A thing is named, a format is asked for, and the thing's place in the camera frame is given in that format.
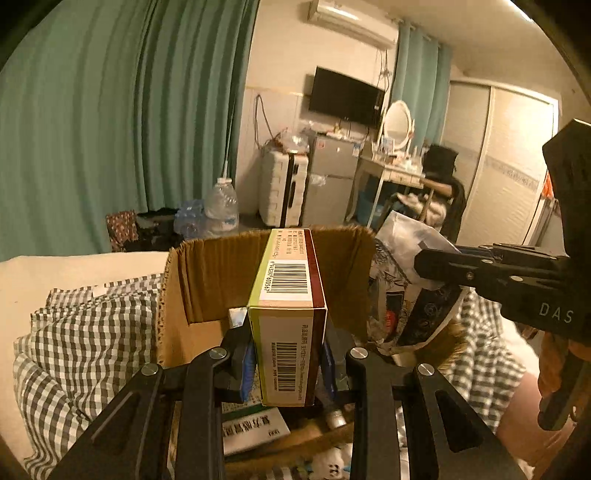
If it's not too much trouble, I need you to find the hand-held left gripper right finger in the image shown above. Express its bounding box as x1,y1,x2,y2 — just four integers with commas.
323,339,527,480

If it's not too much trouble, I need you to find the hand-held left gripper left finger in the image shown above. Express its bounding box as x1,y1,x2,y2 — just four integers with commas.
48,323,254,480

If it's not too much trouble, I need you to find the black wall television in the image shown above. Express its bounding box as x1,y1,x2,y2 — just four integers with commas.
308,66,386,127

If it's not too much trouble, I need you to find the person's right hand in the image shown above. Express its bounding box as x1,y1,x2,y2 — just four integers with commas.
536,329,572,404

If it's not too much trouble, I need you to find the black bag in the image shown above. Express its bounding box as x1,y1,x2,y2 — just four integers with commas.
136,209,183,247

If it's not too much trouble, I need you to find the white plush toy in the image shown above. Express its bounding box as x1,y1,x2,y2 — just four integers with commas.
314,445,354,480

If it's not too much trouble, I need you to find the floral bag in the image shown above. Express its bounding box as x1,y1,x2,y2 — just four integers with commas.
105,210,139,252

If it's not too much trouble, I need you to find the cardboard box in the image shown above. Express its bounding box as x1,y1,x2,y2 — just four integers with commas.
156,225,465,480

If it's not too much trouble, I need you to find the large water bottle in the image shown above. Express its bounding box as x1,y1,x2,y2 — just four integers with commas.
204,176,239,238

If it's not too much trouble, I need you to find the pack of water bottles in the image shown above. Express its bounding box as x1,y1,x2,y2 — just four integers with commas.
173,199,208,241

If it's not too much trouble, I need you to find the plastic bag on fridge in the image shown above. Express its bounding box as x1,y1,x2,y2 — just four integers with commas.
277,129,310,154

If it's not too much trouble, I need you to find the wooden chair with black clothes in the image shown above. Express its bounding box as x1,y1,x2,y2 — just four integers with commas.
422,144,468,245

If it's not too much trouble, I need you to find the black wall cable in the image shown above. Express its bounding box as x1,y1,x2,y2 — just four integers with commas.
254,95,279,148

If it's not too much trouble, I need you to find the white wardrobe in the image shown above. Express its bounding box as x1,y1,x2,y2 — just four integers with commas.
443,80,559,247

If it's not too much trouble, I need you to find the printed plastic bag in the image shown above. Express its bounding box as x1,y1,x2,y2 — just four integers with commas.
367,210,467,354

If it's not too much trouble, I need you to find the white dressing table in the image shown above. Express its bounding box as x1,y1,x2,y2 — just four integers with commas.
346,152,426,227

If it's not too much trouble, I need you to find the white air conditioner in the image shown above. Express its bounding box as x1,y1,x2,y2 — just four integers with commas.
307,0,399,49

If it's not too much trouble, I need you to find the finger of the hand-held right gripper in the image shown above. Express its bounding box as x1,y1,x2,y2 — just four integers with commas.
414,248,513,305
457,244,568,261

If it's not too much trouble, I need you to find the oval vanity mirror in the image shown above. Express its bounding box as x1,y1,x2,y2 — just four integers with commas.
381,100,414,153

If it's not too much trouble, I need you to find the white hanging cable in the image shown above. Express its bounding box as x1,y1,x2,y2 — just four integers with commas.
223,115,232,180

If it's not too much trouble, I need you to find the narrow green curtain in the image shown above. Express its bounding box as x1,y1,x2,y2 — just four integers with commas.
396,21,452,148

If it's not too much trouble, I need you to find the green brown medicine box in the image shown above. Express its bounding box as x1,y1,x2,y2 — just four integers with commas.
247,227,328,408

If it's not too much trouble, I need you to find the grey fridge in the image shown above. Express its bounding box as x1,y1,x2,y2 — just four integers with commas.
302,133,358,228

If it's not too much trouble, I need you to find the white suitcase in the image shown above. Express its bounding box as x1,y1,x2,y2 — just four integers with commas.
257,148,309,228

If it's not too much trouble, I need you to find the grey checked blanket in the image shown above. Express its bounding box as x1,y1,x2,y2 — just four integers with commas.
13,284,527,480

